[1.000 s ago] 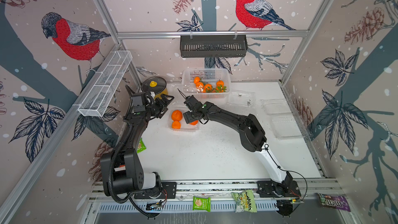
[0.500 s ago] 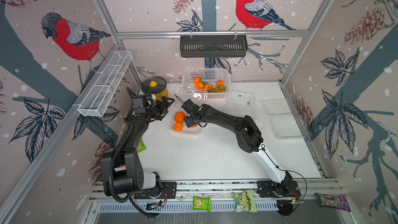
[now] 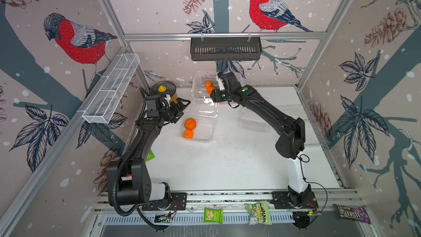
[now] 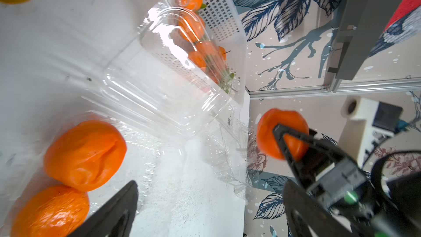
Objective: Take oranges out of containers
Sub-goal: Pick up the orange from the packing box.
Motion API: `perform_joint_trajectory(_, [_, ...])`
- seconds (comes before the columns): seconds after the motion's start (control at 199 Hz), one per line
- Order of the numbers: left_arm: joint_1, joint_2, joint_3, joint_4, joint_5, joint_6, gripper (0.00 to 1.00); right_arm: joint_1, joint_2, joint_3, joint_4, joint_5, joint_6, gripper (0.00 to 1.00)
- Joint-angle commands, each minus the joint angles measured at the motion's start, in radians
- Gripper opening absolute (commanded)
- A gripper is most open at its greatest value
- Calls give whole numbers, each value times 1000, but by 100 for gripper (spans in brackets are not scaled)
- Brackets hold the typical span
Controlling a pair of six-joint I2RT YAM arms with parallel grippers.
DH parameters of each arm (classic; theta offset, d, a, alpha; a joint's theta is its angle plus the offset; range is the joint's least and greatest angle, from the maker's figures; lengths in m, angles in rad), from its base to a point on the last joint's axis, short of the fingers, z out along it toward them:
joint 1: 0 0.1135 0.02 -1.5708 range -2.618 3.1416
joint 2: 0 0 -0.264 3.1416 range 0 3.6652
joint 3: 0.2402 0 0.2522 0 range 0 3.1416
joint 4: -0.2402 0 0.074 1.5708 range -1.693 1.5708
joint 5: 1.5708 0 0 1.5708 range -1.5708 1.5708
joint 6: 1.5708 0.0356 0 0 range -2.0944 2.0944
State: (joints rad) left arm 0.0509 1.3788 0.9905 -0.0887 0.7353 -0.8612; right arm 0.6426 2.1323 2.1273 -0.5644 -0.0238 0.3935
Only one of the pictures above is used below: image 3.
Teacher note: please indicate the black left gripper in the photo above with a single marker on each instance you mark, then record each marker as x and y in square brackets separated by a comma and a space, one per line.
[178, 112]

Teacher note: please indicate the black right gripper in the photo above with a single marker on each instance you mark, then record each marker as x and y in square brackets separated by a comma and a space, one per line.
[216, 95]

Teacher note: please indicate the orange medium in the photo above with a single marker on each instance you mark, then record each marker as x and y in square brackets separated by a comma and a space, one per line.
[190, 124]

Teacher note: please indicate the clear clamshell oranges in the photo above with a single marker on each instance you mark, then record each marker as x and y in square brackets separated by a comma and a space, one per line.
[205, 116]

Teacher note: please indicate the orange small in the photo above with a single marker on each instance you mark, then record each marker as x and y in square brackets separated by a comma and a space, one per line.
[188, 134]

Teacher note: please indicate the clear clamshell three oranges branch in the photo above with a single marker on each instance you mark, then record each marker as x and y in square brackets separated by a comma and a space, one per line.
[249, 120]

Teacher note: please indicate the clear clamshell four oranges branch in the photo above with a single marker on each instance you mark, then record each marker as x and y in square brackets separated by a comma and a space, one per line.
[313, 135]

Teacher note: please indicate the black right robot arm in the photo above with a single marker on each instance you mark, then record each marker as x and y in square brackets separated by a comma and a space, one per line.
[291, 131]

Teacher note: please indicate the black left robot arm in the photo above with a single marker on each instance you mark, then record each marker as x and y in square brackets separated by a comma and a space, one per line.
[128, 180]

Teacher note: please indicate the yellow pot with lid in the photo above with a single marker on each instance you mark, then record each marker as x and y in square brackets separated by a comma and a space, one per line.
[165, 89]

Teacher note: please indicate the green snack packet on table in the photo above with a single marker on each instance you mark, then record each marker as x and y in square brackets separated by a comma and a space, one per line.
[150, 156]

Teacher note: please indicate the green snack packet small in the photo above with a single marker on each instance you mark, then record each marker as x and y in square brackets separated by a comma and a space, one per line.
[213, 216]

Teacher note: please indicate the green snack packet large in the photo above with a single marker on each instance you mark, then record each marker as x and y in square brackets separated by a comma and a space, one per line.
[259, 213]

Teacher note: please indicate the purple candy packet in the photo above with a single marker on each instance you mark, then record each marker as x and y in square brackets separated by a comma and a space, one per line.
[357, 214]

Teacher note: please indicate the black hanging wire shelf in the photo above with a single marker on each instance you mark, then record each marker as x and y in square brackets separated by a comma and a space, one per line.
[226, 49]

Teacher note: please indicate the white wire wall shelf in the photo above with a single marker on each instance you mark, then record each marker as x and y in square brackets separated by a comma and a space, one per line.
[106, 100]

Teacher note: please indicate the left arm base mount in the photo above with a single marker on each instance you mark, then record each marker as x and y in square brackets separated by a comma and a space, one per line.
[177, 202]

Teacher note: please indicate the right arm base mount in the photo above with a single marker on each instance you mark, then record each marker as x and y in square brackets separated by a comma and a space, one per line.
[292, 200]

